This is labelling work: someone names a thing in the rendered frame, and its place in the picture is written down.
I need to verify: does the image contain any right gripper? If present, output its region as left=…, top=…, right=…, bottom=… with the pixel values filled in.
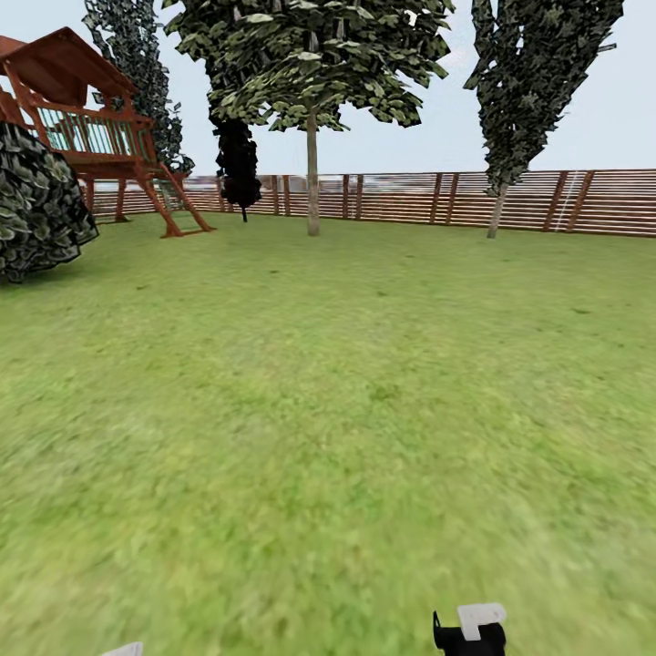
left=433, top=612, right=506, bottom=656

